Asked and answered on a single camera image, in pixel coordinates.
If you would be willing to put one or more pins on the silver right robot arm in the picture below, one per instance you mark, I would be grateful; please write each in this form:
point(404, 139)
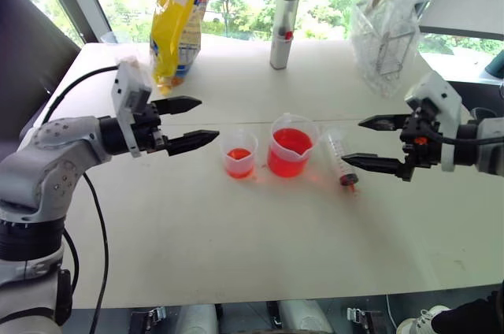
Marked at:
point(490, 145)

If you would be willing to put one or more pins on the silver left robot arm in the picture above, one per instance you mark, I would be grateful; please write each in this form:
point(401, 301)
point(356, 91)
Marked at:
point(47, 168)

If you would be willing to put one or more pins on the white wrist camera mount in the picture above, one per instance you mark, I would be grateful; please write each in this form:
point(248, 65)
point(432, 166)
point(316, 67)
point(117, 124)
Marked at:
point(449, 105)
point(125, 90)

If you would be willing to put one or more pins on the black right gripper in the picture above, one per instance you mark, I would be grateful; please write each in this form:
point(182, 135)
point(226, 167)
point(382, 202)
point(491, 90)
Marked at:
point(419, 141)

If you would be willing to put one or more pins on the clear plastic syringe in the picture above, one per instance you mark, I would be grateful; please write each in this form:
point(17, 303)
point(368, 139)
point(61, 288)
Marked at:
point(339, 149)

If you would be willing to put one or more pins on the small beaker with red liquid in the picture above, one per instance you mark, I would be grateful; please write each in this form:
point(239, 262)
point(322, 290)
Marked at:
point(239, 160)

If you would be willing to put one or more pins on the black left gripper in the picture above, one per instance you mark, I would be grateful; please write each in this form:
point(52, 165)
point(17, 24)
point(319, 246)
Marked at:
point(147, 131)

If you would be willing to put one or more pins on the yellow snack bag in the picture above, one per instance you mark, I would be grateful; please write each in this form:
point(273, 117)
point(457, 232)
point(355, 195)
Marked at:
point(173, 34)

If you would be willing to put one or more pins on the white sneaker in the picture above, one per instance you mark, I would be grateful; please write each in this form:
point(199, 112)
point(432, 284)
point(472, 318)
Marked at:
point(417, 320)

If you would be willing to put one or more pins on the large beaker with red liquid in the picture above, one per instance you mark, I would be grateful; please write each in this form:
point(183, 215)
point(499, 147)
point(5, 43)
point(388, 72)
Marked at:
point(289, 153)

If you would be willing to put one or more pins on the metal table latch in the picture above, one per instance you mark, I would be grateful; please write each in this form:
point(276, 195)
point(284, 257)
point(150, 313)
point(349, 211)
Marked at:
point(366, 320)
point(147, 320)

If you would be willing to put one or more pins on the black trouser leg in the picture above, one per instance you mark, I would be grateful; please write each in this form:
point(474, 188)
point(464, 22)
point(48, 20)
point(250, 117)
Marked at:
point(476, 314)

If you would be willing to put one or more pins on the silver rounded shape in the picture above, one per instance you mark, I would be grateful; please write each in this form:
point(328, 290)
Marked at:
point(201, 320)
point(303, 316)

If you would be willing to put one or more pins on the clear plastic bag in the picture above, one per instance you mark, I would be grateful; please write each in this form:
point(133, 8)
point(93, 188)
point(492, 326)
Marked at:
point(393, 3)

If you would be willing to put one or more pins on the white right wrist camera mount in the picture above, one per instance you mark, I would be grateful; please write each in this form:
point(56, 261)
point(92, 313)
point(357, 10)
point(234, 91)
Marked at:
point(449, 105)

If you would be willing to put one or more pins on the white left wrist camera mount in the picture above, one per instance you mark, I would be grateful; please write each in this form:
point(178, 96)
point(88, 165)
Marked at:
point(125, 90)

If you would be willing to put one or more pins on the dark teal object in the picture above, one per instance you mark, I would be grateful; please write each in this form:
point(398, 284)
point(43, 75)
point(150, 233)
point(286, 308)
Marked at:
point(497, 64)

